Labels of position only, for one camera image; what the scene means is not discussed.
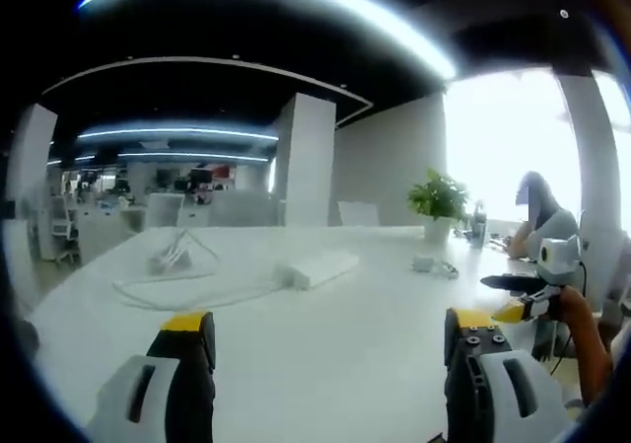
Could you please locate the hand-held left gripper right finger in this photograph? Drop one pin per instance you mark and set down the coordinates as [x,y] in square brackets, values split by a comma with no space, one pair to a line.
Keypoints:
[498,403]

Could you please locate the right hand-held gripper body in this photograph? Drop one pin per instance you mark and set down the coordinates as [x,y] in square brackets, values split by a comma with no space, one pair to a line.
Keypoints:
[559,260]

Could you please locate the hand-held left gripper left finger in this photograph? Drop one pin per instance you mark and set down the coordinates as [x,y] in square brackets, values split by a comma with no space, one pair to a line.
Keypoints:
[148,403]

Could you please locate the white power strip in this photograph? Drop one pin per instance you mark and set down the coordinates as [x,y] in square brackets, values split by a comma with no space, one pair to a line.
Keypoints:
[320,268]

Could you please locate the grey desk bottle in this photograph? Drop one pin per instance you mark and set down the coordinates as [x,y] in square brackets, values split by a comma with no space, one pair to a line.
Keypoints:
[478,228]

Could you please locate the white desk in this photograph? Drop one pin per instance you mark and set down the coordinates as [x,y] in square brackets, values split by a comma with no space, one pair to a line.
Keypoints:
[320,334]

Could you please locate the thin ceiling light strip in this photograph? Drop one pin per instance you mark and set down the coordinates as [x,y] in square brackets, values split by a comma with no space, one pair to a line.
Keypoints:
[177,133]

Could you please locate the long ceiling light strip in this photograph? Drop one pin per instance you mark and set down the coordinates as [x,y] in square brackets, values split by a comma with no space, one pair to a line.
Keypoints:
[374,14]

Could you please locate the green potted plant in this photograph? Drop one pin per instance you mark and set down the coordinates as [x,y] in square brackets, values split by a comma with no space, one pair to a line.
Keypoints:
[439,201]

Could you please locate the white office chair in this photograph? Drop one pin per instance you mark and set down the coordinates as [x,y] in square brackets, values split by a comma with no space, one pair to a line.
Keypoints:
[63,231]

